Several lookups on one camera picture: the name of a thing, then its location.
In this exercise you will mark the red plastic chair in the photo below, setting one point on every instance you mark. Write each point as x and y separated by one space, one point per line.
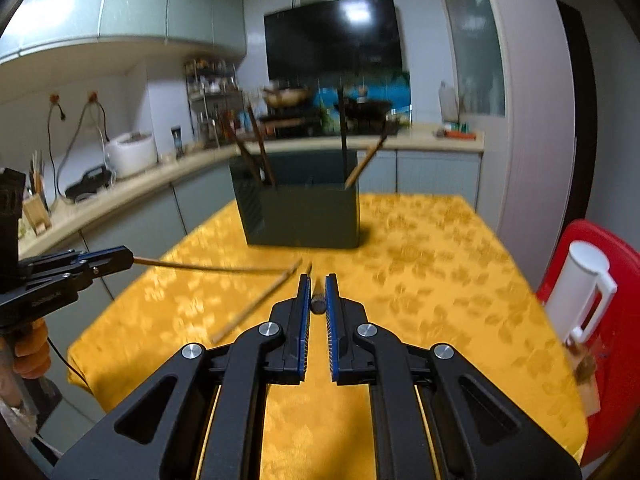
620 360

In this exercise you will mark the black glass range hood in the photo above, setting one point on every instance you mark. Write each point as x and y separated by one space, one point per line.
335 40

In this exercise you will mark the black frying pan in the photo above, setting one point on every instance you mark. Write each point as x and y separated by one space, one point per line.
365 108

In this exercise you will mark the person's left hand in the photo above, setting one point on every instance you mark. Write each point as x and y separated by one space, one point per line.
31 352

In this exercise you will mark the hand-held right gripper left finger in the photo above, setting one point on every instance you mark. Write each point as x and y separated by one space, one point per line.
304 330

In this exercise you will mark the pale green base cabinets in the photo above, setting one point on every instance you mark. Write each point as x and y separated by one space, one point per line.
140 230

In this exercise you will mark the black glass cooktop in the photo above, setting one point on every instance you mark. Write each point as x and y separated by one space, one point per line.
310 131

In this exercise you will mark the wooden knife block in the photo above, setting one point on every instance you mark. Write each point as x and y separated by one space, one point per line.
36 210

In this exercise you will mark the white plastic pitcher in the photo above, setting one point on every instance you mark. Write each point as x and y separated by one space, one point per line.
575 285

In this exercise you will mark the white rice cooker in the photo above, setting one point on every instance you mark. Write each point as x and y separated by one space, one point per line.
131 155

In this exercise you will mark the brown wooden chopstick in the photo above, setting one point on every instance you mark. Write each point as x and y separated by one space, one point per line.
317 305
255 302

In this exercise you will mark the black countertop appliance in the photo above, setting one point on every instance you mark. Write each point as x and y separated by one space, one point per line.
89 185

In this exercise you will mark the dark green utensil holder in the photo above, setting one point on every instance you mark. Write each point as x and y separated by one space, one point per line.
300 210

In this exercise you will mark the white plastic jug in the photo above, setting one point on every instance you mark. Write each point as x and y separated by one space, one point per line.
448 102

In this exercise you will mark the brass wok with lid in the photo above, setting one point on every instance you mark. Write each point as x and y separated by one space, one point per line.
287 96

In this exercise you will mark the small dark carton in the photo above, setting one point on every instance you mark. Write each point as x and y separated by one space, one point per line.
177 140

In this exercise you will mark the orange cutting board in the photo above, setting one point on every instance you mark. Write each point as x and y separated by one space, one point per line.
460 134

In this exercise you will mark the pale green wall cabinets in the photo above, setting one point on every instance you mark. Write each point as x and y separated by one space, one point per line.
125 5

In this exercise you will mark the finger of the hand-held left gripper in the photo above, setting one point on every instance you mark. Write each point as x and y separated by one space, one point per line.
55 281
112 257

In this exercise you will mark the frosted glass door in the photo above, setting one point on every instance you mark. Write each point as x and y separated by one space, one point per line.
470 35

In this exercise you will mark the metal spice rack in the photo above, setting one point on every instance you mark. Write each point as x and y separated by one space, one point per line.
212 105

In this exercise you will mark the yellow patterned tablecloth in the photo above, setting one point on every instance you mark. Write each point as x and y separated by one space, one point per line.
425 285

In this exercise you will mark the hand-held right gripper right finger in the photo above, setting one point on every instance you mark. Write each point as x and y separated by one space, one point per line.
330 330

